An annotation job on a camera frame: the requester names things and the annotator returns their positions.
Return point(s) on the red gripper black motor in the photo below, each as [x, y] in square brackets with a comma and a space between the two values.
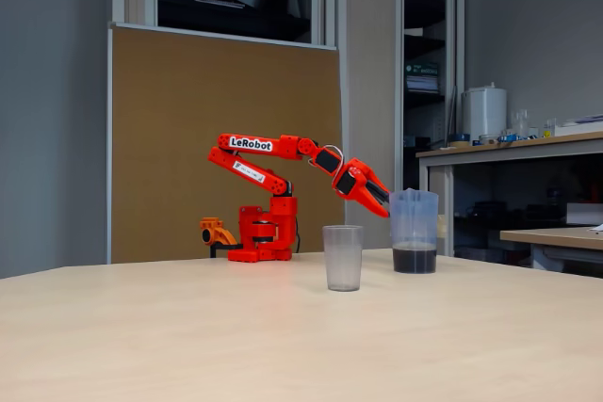
[360, 186]

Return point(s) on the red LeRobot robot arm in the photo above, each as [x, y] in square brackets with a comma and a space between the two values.
[287, 145]

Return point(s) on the clear plastic cup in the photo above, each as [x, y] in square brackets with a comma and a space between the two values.
[343, 261]

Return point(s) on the stack of white papers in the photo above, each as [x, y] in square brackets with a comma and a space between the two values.
[423, 84]

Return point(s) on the white cylindrical canister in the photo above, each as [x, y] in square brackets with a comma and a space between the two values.
[485, 112]

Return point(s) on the grey workbench wooden top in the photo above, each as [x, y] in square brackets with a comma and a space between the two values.
[509, 150]

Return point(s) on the small blue packet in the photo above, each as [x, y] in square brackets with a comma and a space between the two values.
[509, 138]

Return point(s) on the tall grey cabinet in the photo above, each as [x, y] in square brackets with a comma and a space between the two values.
[372, 44]

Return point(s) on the clear drinking glass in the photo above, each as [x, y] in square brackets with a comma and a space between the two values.
[520, 124]

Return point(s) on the orange table clamp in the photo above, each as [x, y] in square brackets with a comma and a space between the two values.
[216, 235]

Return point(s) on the small wooden top table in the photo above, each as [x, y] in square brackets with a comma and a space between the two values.
[546, 236]

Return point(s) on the white storage box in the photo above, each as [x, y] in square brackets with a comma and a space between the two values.
[586, 213]

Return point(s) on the brown cork pin board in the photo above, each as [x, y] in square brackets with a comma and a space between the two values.
[188, 91]

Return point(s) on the white flat box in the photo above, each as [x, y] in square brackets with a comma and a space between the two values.
[579, 128]

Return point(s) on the white paper sheet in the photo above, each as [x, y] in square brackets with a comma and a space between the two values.
[598, 228]

